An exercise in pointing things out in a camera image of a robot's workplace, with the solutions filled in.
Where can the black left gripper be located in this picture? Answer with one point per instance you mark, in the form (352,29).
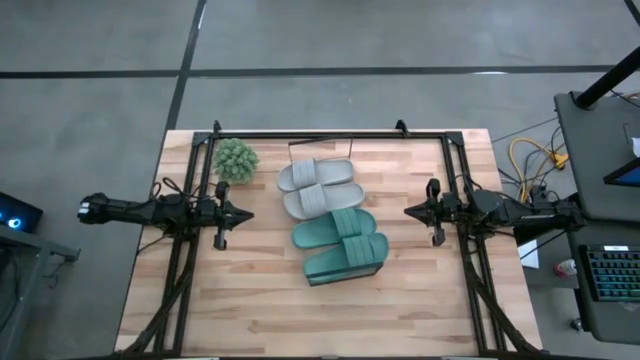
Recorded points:
(220,215)

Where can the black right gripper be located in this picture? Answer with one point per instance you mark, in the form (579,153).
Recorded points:
(440,212)

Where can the green rubber slide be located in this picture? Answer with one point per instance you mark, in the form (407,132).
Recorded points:
(332,229)
(350,255)

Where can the grey rubber slide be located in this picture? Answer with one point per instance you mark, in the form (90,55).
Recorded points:
(325,200)
(315,172)

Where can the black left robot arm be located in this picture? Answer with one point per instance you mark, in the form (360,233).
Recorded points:
(140,212)

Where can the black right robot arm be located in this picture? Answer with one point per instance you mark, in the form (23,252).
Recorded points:
(525,215)

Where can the green potted plant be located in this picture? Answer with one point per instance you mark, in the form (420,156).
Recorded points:
(235,161)

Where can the white paper sheet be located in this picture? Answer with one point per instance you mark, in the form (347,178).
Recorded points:
(530,255)

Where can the small red white bottle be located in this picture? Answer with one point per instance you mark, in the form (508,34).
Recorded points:
(565,268)

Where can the dark grey desk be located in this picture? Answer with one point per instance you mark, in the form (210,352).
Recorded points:
(595,150)

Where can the small black round object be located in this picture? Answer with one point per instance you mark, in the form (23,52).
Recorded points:
(577,325)

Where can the black backlit keyboard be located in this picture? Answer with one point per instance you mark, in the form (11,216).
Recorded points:
(615,272)

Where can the blue screen device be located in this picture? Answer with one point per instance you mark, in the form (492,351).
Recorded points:
(625,175)

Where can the grey metal cart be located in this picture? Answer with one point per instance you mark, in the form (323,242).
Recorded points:
(30,245)

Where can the black computer with blue light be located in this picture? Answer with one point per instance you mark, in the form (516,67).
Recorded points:
(17,215)

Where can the black pole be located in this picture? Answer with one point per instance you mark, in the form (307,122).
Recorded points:
(607,77)

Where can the wooden shelf with black frame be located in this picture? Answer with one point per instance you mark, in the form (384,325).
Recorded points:
(350,276)

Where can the black metal table frame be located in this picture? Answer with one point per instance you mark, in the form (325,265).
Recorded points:
(325,135)

